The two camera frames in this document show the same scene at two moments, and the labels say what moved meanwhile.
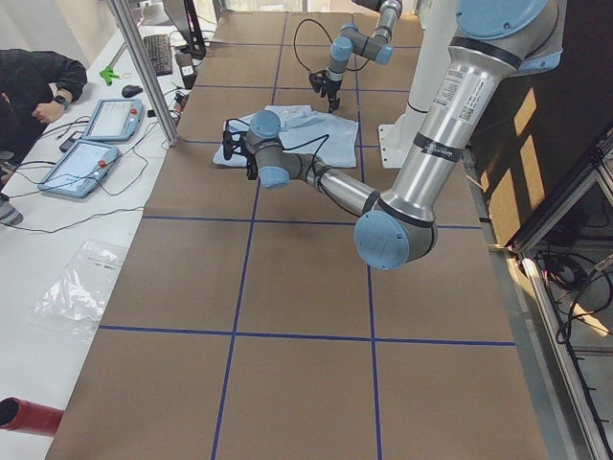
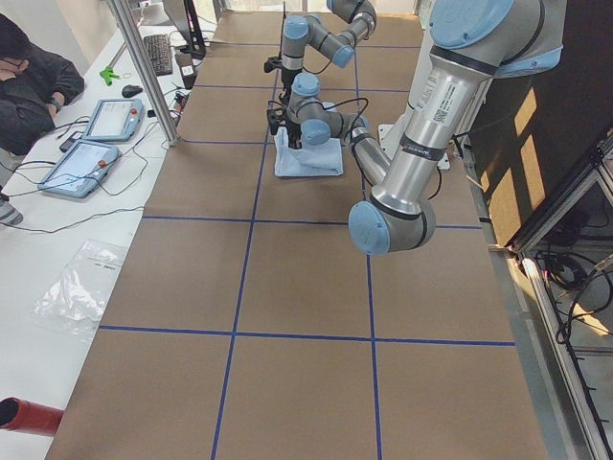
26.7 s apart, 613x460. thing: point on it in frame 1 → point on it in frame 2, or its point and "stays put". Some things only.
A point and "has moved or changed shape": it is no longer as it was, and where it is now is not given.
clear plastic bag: x=74 y=298 stays put
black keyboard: x=158 y=47 stays put
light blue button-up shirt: x=302 y=130 has moved or changed shape
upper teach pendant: x=115 y=120 stays put
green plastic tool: x=108 y=75 stays put
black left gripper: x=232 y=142 → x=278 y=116
